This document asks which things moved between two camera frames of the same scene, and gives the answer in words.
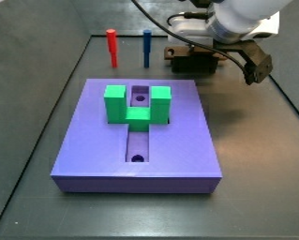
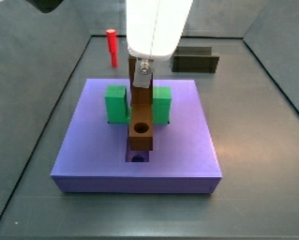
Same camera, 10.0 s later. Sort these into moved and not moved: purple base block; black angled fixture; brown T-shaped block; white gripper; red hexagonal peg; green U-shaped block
Moved: brown T-shaped block; white gripper
Not moved: green U-shaped block; purple base block; black angled fixture; red hexagonal peg
